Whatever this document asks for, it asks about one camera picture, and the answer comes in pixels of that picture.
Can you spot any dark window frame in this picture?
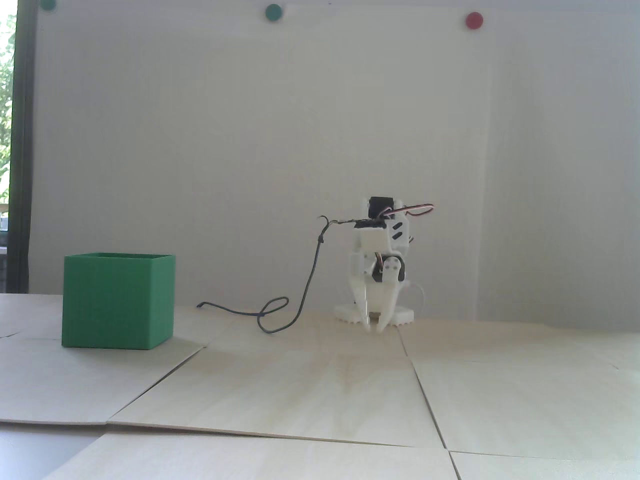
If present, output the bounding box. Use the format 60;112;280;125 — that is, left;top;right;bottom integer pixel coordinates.
12;0;39;294

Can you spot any green box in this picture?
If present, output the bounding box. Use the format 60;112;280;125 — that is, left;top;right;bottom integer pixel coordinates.
61;252;176;350

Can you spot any white cable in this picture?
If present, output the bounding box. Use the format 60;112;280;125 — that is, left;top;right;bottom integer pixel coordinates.
407;281;429;316

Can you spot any black camera cable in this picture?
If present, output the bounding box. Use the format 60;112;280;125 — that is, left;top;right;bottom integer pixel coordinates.
197;214;351;334

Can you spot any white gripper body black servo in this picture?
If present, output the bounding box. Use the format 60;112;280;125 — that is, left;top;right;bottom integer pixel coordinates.
349;249;411;287

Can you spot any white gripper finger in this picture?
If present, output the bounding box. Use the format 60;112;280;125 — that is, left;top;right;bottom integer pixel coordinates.
375;256;405;334
351;280;374;335

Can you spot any red white servo wire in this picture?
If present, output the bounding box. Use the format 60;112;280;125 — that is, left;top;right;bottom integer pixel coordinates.
385;202;435;219

